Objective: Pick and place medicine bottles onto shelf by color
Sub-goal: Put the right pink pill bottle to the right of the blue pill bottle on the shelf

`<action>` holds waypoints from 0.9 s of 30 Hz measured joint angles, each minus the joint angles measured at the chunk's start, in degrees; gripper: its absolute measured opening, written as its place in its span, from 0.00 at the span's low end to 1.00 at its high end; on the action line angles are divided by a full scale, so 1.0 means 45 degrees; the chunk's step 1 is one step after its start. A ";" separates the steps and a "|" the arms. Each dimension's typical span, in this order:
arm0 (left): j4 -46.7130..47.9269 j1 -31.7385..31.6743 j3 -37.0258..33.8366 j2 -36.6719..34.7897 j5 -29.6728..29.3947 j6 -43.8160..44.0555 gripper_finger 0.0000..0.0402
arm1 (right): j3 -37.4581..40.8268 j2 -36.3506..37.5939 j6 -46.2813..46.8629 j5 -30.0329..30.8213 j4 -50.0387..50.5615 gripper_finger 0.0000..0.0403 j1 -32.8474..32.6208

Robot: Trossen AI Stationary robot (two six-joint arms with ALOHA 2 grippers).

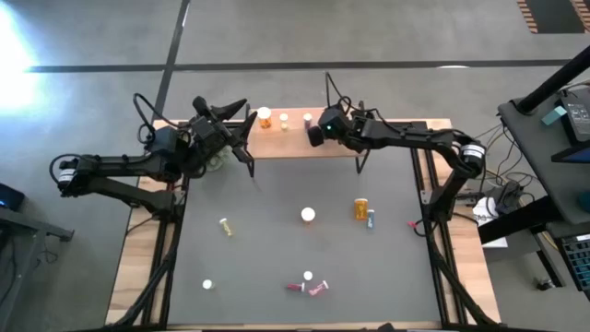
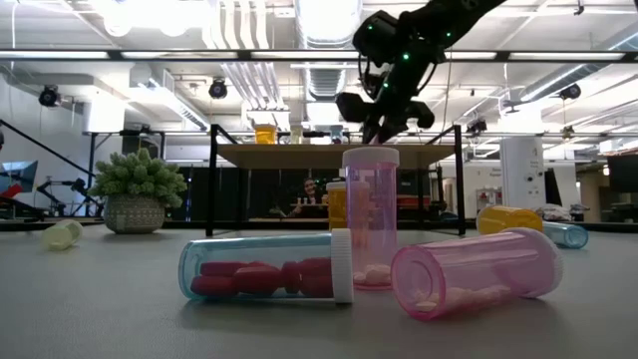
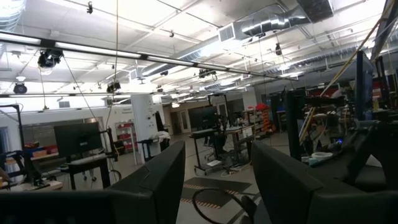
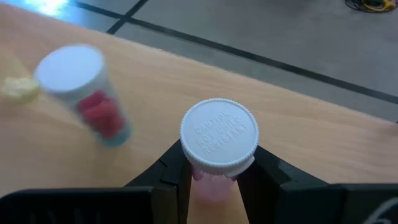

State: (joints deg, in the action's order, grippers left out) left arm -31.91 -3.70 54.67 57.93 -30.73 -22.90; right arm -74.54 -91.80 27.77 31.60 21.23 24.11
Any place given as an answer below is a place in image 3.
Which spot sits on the silver ventilation duct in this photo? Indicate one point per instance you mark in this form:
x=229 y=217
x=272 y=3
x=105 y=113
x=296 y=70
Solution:
x=267 y=21

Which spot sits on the white square pillar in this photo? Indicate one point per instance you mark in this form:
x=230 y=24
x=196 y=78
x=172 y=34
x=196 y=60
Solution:
x=143 y=124

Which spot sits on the black hazard-striped floor mat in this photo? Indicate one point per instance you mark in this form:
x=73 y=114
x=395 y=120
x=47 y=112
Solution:
x=214 y=191

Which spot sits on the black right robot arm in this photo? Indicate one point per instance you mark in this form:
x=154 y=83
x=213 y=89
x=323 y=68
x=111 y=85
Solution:
x=385 y=146

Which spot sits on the black cart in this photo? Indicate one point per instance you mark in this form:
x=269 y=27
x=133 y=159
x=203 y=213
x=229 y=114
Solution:
x=149 y=146

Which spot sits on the black tilted monitor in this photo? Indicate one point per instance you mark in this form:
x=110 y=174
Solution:
x=362 y=87

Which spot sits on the black monitor on stand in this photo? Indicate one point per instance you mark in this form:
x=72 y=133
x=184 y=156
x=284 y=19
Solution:
x=77 y=138

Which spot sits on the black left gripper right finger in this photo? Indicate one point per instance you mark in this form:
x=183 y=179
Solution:
x=295 y=193

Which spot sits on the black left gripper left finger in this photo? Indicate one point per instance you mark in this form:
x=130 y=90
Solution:
x=149 y=193

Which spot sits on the black ceiling spotlight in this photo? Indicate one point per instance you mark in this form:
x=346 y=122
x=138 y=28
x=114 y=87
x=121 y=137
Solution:
x=20 y=88
x=113 y=86
x=49 y=58

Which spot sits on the shelf with red bins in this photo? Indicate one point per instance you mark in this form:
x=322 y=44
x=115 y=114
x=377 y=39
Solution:
x=126 y=137

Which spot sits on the overhead LED light bar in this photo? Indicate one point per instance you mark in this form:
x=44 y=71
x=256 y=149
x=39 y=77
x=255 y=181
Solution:
x=93 y=49

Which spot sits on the red bin rack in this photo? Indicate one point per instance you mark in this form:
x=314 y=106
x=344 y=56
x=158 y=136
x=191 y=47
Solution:
x=264 y=118

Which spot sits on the white cloth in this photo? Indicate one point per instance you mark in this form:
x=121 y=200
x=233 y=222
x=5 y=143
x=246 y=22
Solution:
x=163 y=136

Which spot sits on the black desk with monitors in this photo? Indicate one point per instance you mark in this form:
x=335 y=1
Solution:
x=202 y=117

